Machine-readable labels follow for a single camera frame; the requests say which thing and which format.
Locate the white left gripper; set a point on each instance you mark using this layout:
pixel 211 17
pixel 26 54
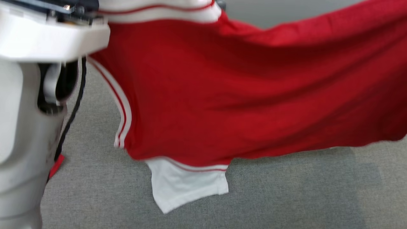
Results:
pixel 47 38

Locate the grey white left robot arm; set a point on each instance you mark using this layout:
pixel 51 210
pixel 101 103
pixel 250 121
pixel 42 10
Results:
pixel 25 143

